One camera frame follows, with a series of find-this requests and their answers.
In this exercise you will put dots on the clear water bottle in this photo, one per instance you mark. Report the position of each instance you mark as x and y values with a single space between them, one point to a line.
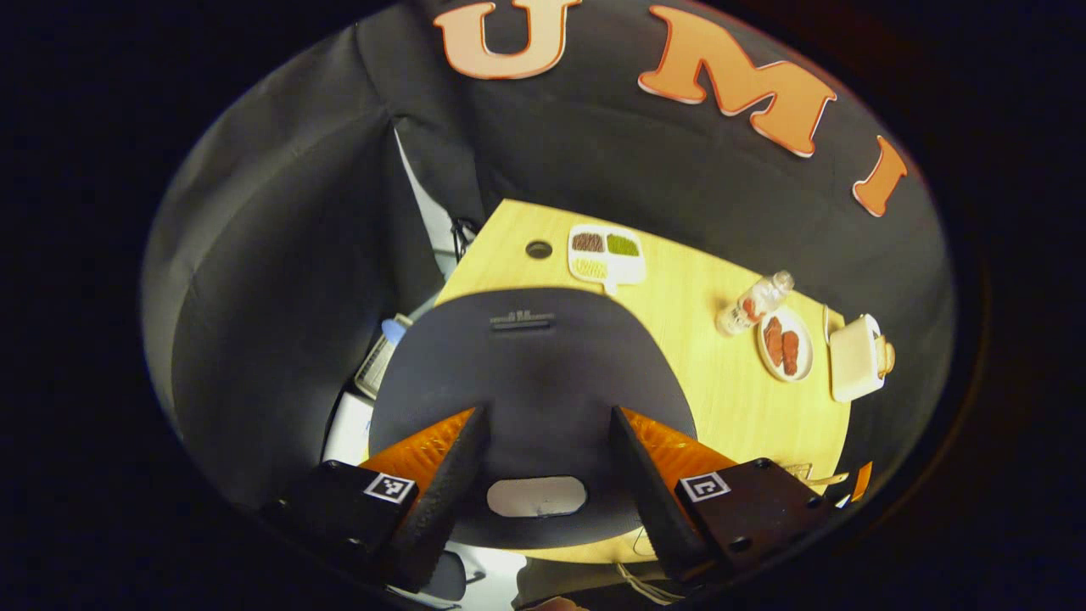
751 305

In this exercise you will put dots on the grey ribbed object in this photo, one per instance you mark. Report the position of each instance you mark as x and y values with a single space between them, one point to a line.
375 369

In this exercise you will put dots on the white toaster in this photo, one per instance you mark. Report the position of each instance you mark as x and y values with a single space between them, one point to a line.
853 361

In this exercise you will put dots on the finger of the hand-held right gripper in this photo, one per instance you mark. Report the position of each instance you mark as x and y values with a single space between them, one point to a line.
862 482

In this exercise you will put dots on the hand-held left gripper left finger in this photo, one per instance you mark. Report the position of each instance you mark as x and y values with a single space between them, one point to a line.
339 501

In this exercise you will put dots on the red steak piece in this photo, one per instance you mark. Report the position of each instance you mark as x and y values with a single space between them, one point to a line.
791 352
773 339

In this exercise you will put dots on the black and silver rice cooker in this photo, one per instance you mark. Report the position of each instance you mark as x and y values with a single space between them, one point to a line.
543 382

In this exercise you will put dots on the white round plate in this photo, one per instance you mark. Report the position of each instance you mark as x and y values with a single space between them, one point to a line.
806 348

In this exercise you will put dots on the white divided seasoning dish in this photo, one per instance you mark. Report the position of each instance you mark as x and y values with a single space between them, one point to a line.
632 267

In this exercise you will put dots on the toasted bread slice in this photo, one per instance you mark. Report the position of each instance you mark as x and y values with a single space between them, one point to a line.
885 356

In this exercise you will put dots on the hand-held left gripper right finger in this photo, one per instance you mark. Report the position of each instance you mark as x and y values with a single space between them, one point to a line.
755 509

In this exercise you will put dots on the wooden spoon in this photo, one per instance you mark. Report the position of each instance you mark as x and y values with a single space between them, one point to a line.
827 480

